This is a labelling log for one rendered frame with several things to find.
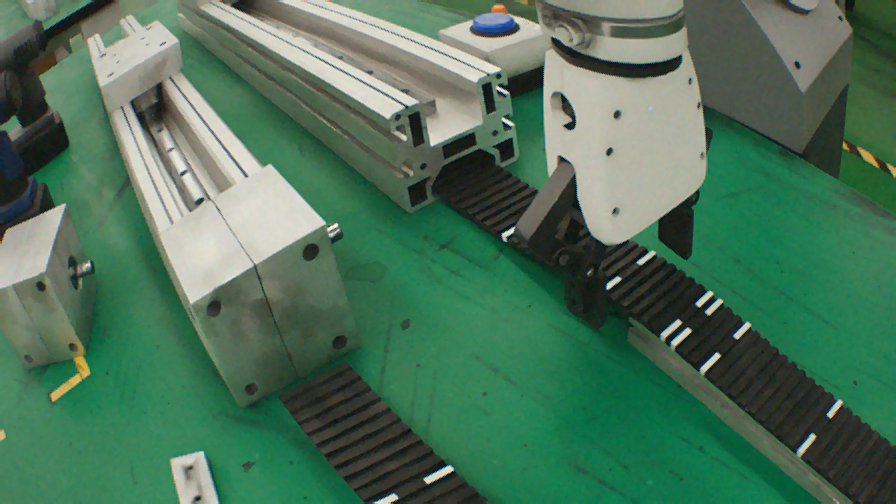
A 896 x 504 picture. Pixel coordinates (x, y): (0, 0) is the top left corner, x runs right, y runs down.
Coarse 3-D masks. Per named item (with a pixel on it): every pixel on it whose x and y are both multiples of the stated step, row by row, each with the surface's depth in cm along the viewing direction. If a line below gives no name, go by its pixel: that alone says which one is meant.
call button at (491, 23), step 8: (480, 16) 72; (488, 16) 72; (496, 16) 71; (504, 16) 71; (480, 24) 70; (488, 24) 70; (496, 24) 70; (504, 24) 70; (512, 24) 70; (488, 32) 70; (496, 32) 70
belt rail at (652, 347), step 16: (640, 336) 47; (656, 352) 46; (672, 352) 44; (672, 368) 45; (688, 368) 43; (688, 384) 43; (704, 384) 43; (704, 400) 42; (720, 400) 41; (720, 416) 41; (736, 416) 40; (752, 432) 39; (768, 432) 37; (768, 448) 37; (784, 448) 36; (784, 464) 36; (800, 464) 36; (800, 480) 35; (816, 480) 34; (816, 496) 34; (832, 496) 33
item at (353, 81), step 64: (256, 0) 95; (320, 0) 81; (256, 64) 80; (320, 64) 65; (384, 64) 70; (448, 64) 61; (320, 128) 69; (384, 128) 57; (448, 128) 61; (512, 128) 63; (384, 192) 63
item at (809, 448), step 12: (828, 408) 36; (840, 408) 35; (828, 420) 35; (840, 420) 34; (816, 432) 34; (828, 432) 34; (804, 444) 34; (816, 444) 34; (828, 444) 34; (804, 456) 34; (816, 456) 33
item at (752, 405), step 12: (780, 360) 39; (768, 372) 39; (780, 372) 39; (792, 372) 39; (756, 384) 39; (768, 384) 39; (780, 384) 38; (744, 396) 38; (756, 396) 38; (768, 396) 38; (744, 408) 38; (756, 408) 37
